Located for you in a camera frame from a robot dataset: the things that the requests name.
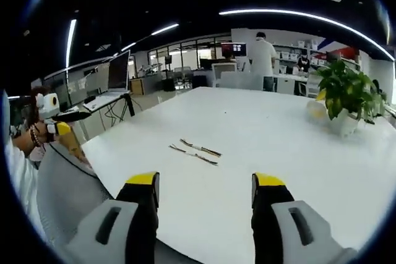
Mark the white plant pot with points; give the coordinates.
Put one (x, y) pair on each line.
(343, 125)

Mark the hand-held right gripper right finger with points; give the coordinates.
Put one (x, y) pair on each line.
(297, 233)

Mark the person's white shirt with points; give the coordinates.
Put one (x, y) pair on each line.
(21, 183)

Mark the translucent yellowish container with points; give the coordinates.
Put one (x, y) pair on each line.
(316, 109)

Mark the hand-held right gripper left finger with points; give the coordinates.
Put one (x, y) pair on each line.
(102, 233)

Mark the white storage shelf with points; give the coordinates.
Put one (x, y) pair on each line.
(294, 50)

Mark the monitor with red screen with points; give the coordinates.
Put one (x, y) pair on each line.
(233, 49)

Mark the long ceiling light strip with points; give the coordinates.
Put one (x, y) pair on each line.
(309, 16)

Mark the grey office chair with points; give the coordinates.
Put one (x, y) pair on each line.
(68, 189)

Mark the green potted plant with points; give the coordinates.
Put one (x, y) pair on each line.
(343, 87)

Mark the pale grey chair back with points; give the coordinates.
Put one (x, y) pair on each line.
(241, 81)

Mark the person's left hand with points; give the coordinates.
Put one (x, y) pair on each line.
(43, 135)

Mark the white laptop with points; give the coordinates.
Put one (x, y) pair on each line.
(119, 72)

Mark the white frame chair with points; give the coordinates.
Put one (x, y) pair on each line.
(224, 74)

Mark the wooden cabinet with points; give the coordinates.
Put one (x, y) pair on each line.
(142, 85)

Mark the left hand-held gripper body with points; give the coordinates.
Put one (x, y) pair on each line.
(49, 106)

